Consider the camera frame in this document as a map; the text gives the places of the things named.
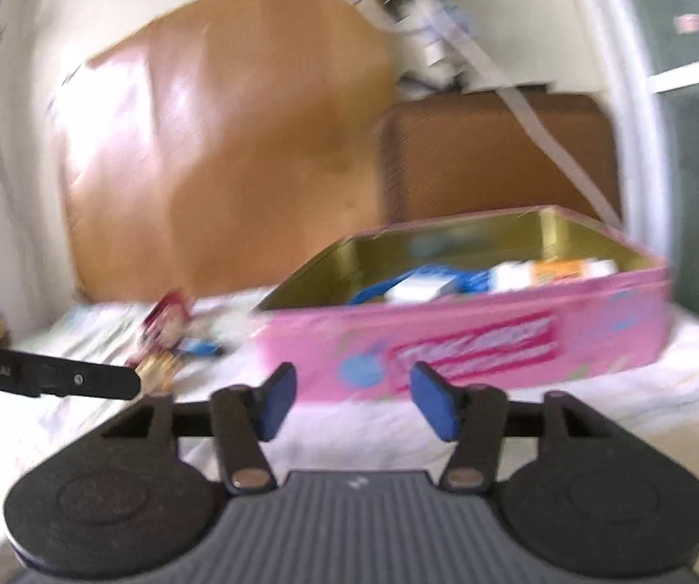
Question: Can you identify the blue plastic item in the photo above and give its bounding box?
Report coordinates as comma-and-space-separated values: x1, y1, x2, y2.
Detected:
348, 264, 499, 306

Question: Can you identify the blue tube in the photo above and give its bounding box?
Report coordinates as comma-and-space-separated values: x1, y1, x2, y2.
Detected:
182, 339, 225, 359

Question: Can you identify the pastel checked bedsheet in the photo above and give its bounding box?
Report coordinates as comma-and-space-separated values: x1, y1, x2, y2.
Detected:
0, 289, 699, 561

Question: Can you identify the small white box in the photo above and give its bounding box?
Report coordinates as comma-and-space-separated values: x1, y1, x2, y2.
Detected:
384, 276, 461, 306

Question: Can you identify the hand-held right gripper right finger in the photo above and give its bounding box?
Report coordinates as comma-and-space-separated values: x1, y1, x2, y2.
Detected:
410, 362, 614, 493

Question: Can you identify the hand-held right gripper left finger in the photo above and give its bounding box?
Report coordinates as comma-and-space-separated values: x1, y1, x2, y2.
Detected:
101, 362, 298, 495

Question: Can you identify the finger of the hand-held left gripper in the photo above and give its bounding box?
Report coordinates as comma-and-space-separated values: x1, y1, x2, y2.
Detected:
39, 358, 143, 401

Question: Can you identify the brown chair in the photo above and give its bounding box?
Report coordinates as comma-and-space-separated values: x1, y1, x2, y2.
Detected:
378, 91, 624, 227

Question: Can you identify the red and white packet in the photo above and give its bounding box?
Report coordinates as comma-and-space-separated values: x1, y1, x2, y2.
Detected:
133, 292, 195, 378

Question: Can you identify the white flat strap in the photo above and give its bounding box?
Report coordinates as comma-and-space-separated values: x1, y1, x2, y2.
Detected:
422, 0, 624, 226

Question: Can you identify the white and orange box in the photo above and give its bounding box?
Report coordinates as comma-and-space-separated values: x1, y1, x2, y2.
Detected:
488, 258, 619, 293

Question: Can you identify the pink tin box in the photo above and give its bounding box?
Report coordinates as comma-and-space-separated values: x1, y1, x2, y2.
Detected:
251, 205, 674, 403

